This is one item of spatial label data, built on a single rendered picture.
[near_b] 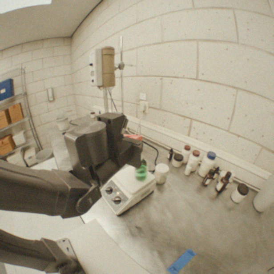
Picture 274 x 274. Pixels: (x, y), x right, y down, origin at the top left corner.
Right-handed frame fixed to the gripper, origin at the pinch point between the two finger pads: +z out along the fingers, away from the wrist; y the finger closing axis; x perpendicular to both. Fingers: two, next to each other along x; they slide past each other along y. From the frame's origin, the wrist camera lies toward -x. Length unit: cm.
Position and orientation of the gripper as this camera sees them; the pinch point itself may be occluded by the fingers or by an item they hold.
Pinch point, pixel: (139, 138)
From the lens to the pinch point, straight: 36.0
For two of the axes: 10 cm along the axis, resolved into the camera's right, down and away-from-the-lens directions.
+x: -0.2, 8.9, 4.5
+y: -8.7, -2.4, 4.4
